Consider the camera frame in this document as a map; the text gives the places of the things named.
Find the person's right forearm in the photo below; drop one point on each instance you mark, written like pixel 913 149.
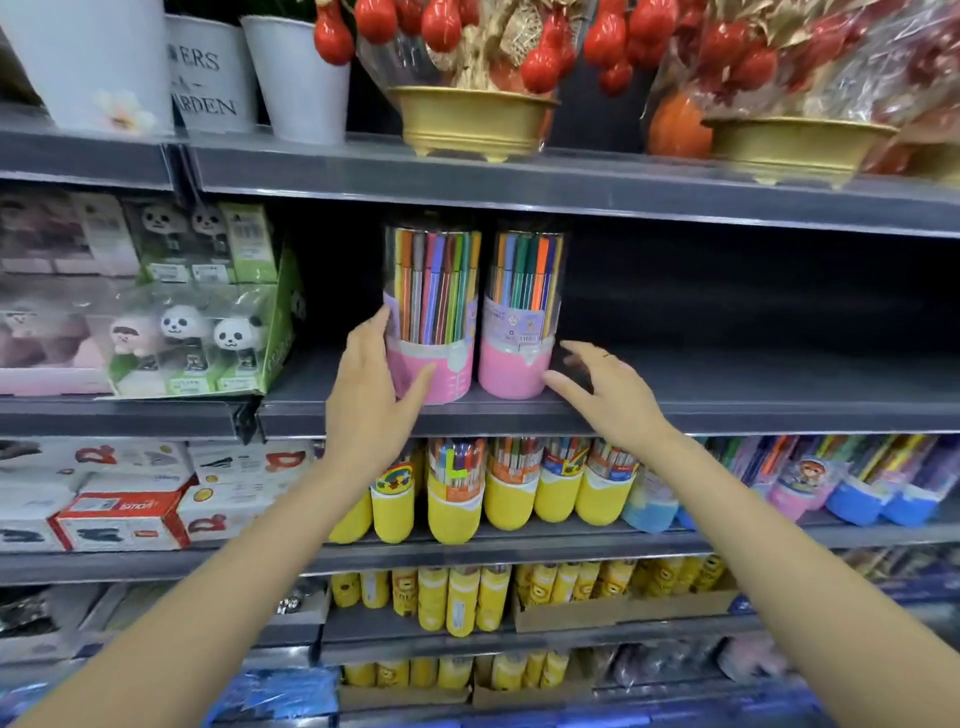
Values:
pixel 780 585

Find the large plain white flower pot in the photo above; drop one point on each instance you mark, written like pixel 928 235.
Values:
pixel 90 60

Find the person's left hand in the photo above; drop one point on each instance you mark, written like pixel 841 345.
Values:
pixel 364 409

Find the green panda stapler display box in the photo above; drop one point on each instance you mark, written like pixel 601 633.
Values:
pixel 202 330

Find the stack of white stapler boxes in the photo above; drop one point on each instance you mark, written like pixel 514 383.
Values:
pixel 232 480

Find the pink tub of colour markers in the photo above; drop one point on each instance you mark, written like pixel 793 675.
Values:
pixel 521 315
pixel 439 300

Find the person's right hand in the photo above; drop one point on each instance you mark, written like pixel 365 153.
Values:
pixel 619 409

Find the red and white stapler box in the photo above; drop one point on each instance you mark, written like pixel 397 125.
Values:
pixel 120 521

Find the person's left thumb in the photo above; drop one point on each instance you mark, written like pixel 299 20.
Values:
pixel 417 390

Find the light blue marker tub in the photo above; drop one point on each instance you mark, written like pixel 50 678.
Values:
pixel 651 499

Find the gold plastic bowl planter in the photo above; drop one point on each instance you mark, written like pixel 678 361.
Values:
pixel 795 146
pixel 472 120

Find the person's right thumb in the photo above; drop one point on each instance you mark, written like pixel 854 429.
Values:
pixel 564 384

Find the cardboard box of yellow tubes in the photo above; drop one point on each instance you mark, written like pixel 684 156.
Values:
pixel 615 596

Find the pink stapler display box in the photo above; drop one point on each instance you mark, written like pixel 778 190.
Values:
pixel 52 292

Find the small plain white flower pot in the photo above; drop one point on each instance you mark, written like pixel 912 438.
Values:
pixel 300 82

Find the pink cartoon marker tub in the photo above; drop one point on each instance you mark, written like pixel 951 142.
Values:
pixel 801 480

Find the row of yellow cartoon tubes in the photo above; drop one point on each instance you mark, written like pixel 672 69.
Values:
pixel 450 600

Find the red fruit ornament tree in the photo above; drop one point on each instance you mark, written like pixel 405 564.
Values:
pixel 757 52
pixel 480 37

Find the blue wrapped packets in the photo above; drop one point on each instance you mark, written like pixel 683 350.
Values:
pixel 274 694

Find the low row of yellow packs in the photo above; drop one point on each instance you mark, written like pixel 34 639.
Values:
pixel 450 673

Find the white flower pot with lettering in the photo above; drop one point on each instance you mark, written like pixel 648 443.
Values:
pixel 210 75

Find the orange ornament ball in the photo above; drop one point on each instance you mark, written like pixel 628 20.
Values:
pixel 675 127

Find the row of yellow marker tubs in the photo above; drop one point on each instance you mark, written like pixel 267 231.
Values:
pixel 510 487

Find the person's left forearm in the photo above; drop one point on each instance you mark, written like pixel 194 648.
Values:
pixel 225 600

